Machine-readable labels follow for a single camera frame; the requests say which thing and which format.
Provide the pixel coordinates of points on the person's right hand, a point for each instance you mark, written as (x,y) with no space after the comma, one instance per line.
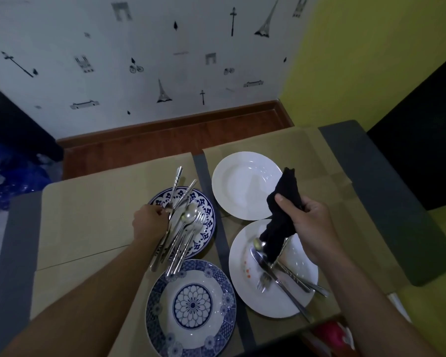
(314,232)

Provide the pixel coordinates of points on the person's left hand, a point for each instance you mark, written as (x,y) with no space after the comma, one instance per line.
(148,226)

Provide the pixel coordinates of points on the person's right thumb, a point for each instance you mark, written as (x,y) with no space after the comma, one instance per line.
(287,206)

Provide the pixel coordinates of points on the person's left fingers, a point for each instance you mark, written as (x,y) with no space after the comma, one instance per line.
(162,213)

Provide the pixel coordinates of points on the black cloth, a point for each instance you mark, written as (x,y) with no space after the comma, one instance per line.
(282,219)

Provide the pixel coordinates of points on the silver fork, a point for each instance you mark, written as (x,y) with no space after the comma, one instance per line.
(264,281)

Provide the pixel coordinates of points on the person's right forearm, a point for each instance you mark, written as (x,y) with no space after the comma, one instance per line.
(368,308)

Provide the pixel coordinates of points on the person's left forearm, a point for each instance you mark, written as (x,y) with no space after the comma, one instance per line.
(89,301)

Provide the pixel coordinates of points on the pile of silver cutlery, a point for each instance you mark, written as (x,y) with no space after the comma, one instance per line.
(187,230)

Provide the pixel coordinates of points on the blue floral rim plate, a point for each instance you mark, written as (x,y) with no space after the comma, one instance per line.
(208,215)

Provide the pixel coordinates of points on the silver spoon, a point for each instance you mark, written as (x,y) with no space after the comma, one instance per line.
(260,244)

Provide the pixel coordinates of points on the clean white plate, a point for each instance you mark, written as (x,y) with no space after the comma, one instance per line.
(238,182)

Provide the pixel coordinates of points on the brown paper sheet with flaps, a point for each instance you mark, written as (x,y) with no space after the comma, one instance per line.
(319,159)

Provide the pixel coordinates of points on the large brown paper sheet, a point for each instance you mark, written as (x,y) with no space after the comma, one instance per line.
(93,208)

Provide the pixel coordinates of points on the silver table knife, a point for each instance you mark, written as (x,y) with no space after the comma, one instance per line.
(282,289)

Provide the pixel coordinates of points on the white plate with red stains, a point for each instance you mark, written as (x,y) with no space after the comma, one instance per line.
(282,297)

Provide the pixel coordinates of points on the blue plate with flower centre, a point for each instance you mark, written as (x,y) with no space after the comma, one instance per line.
(191,304)

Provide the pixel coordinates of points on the pink object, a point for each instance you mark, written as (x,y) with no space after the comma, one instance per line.
(330,334)

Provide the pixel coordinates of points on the blue plastic bag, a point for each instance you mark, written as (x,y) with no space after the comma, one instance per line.
(15,178)

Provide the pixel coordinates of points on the black cabinet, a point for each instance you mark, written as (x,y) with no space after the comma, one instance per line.
(423,137)

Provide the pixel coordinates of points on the black furniture panel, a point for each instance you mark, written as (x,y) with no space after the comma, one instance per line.
(11,122)

